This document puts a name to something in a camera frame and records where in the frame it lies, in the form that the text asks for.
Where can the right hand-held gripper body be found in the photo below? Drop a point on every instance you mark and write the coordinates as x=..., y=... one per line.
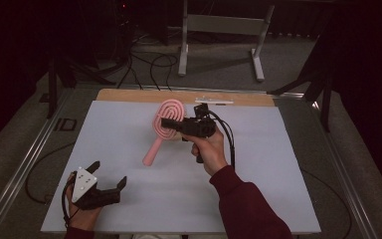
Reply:
x=199, y=127

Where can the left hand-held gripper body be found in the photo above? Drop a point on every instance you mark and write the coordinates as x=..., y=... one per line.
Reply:
x=84, y=182

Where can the pink hairbrush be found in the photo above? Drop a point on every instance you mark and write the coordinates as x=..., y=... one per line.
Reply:
x=153, y=153

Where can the person's right hand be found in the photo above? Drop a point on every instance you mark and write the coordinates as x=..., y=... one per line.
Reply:
x=212, y=152

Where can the person's left hand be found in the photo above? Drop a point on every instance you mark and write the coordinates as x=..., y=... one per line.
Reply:
x=83, y=219

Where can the white table mat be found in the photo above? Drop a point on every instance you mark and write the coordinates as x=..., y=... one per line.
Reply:
x=129, y=139

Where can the black metal stand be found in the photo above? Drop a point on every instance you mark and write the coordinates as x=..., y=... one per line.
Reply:
x=52, y=93

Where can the grey metal stand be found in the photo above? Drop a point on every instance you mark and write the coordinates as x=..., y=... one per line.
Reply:
x=224, y=25

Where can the black tripod stand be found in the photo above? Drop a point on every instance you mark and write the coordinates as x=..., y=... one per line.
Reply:
x=326, y=99

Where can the black floor bracket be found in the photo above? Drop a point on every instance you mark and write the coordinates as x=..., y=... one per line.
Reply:
x=67, y=124

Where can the aluminium floor rail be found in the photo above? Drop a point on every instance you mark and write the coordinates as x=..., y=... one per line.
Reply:
x=20, y=172
x=344, y=186

